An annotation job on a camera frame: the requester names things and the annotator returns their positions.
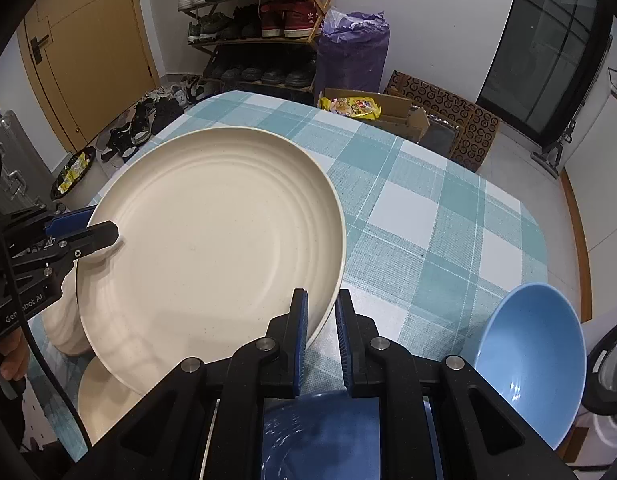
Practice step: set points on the purple plastic bag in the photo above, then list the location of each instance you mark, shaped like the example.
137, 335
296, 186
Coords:
353, 60

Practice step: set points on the dark foil sheet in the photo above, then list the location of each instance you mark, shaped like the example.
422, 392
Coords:
441, 132

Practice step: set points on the wooden shoe rack with shoes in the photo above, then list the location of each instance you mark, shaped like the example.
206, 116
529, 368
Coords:
293, 17

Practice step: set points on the black trash bin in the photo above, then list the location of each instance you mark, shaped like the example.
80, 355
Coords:
53, 187

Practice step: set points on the open cardboard box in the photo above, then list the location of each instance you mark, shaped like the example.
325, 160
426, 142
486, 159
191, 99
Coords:
398, 110

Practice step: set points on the person's left hand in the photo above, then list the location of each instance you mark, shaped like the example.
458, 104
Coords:
13, 360

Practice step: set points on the teal checked tablecloth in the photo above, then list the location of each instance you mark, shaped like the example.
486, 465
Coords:
413, 220

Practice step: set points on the cream ribbed plate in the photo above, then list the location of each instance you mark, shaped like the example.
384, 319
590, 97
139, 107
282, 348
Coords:
103, 405
213, 250

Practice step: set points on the upright vacuum cleaner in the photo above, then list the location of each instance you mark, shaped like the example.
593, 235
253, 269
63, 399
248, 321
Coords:
550, 155

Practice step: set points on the patterned cardboard sheet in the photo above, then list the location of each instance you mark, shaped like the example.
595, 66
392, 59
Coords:
481, 135
428, 90

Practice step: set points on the dark blue bowl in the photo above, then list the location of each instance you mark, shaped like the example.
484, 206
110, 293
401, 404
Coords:
318, 435

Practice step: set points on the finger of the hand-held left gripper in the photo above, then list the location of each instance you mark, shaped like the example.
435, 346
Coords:
68, 222
96, 237

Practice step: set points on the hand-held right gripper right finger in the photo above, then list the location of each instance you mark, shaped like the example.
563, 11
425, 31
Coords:
344, 345

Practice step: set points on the black-framed glass door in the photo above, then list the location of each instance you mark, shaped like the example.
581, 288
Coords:
538, 50

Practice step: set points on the yellow snack packet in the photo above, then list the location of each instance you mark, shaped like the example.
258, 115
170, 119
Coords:
353, 107

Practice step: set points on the light blue bowl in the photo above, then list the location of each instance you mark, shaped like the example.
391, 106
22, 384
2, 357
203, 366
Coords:
528, 360

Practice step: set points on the silver metal case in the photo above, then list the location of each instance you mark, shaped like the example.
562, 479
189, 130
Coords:
13, 160

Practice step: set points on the white washing machine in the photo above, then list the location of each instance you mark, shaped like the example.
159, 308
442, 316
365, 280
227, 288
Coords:
608, 375

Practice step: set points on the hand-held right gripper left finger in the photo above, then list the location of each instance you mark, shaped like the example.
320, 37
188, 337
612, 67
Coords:
301, 340

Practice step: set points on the pile of dark shoes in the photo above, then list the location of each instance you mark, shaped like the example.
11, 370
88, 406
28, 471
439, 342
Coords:
138, 125

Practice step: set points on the wooden door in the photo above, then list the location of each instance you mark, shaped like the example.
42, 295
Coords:
88, 60

